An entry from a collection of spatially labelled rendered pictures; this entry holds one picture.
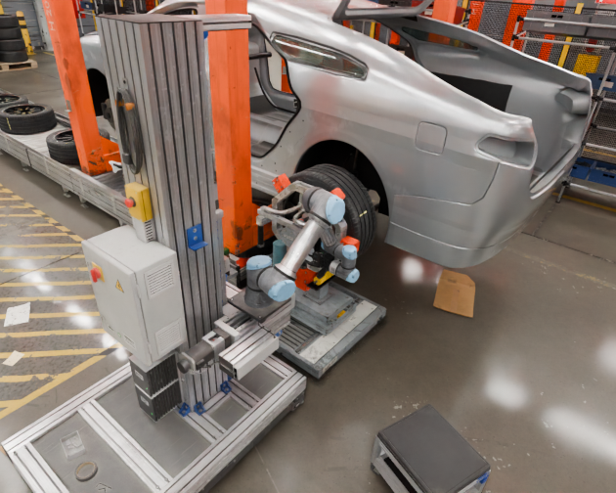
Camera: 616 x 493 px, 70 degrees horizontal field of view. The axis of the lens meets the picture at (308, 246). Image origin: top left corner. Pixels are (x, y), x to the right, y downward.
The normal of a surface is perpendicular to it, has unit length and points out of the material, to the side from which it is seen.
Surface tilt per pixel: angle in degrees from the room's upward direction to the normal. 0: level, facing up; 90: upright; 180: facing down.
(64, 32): 90
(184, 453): 0
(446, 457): 0
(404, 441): 0
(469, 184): 90
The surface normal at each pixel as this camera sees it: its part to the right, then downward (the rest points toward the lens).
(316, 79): -0.61, 0.23
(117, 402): 0.05, -0.85
